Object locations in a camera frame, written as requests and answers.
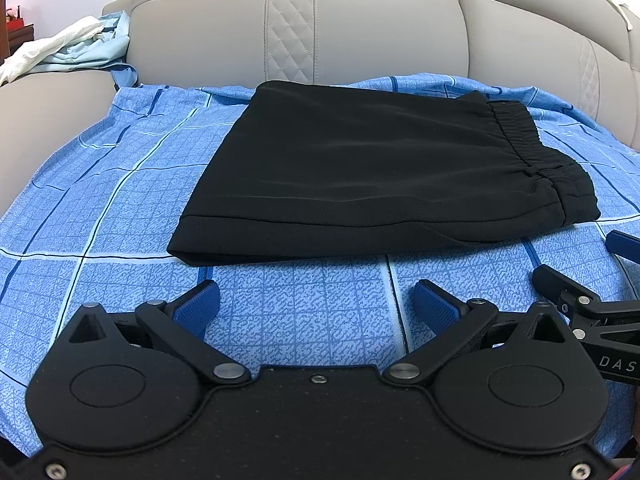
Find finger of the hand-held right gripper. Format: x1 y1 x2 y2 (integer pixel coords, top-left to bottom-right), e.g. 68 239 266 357
531 264 640 343
605 230 640 264

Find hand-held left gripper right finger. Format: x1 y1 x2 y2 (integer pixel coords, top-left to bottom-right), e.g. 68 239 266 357
382 280 576 387

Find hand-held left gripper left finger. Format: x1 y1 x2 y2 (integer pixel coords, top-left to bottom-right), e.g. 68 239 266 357
67 281 252 387

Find black pants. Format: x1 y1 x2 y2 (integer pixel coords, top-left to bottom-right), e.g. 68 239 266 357
166 80 602 267

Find blue checked bed sheet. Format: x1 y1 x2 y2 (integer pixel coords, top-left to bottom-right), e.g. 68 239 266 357
0 72 640 461

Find light blue garment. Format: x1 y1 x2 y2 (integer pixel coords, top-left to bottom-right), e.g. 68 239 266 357
42 10 139 89

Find grey leather sofa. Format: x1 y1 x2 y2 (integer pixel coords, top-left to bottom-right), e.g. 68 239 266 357
0 0 640 211

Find white cloth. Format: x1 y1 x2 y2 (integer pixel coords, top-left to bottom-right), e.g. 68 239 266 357
0 16 104 86

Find dark wooden side cabinet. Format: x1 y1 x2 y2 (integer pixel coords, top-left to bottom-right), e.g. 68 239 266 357
0 5 36 68

